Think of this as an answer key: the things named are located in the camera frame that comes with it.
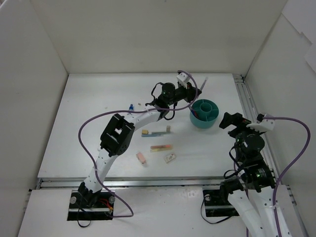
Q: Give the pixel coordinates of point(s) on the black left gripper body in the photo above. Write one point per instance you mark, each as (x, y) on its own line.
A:
(189, 93)

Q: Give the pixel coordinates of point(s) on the small clear blue bottle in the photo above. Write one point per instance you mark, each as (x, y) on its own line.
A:
(130, 110)

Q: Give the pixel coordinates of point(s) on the white patterned eraser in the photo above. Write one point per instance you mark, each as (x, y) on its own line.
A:
(170, 157)

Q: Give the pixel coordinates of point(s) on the aluminium frame rail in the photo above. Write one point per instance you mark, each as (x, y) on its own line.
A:
(250, 113)

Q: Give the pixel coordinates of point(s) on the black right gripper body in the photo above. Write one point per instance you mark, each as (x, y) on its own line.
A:
(237, 123)

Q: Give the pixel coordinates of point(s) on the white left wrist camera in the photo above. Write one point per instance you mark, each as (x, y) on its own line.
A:
(183, 80)

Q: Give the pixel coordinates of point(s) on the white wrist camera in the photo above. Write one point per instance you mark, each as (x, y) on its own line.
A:
(183, 80)
(262, 124)

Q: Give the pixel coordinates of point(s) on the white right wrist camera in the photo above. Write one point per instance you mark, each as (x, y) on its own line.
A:
(262, 124)

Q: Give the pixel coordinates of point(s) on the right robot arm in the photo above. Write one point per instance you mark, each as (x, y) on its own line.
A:
(251, 190)

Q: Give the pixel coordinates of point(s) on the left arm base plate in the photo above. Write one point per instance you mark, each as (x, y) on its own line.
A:
(80, 210)

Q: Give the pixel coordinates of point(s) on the blue green flat ruler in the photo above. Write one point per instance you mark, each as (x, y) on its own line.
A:
(155, 134)

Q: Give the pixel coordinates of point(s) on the small tan eraser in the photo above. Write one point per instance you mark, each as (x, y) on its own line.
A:
(145, 131)

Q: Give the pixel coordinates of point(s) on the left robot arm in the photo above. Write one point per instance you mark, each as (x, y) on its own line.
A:
(116, 137)

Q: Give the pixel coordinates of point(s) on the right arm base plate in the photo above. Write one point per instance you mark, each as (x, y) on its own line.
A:
(214, 205)

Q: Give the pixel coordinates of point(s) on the orange yellow highlighter pack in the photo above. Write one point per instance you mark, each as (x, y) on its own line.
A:
(160, 148)

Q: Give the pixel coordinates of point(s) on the teal round desk organizer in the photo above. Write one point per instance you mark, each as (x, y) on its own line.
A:
(207, 112)

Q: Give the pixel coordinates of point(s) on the pink eraser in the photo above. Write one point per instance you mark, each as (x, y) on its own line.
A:
(141, 158)

